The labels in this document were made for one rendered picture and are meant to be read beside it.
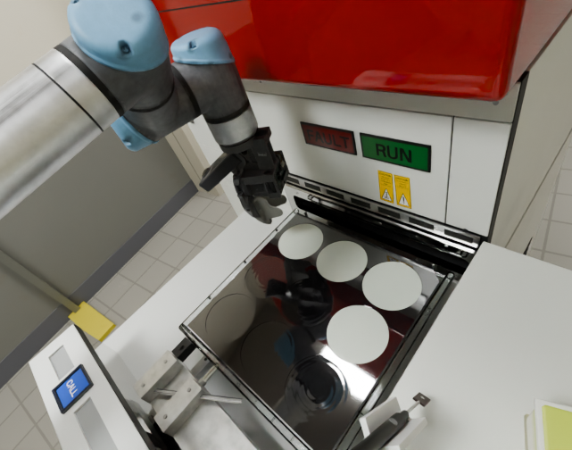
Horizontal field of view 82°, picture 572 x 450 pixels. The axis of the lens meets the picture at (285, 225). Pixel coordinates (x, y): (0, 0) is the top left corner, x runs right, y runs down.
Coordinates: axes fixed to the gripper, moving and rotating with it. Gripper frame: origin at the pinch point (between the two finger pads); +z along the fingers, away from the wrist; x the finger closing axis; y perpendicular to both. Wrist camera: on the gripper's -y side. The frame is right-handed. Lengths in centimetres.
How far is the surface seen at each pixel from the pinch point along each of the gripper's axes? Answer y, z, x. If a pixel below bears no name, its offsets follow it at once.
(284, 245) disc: 2.4, 7.3, -1.4
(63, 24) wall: -136, -31, 117
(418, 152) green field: 29.7, -13.8, -1.4
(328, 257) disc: 12.7, 7.3, -4.5
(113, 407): -15.3, 1.3, -37.9
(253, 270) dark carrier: -2.9, 7.4, -8.0
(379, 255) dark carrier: 22.6, 7.2, -4.1
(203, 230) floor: -104, 97, 87
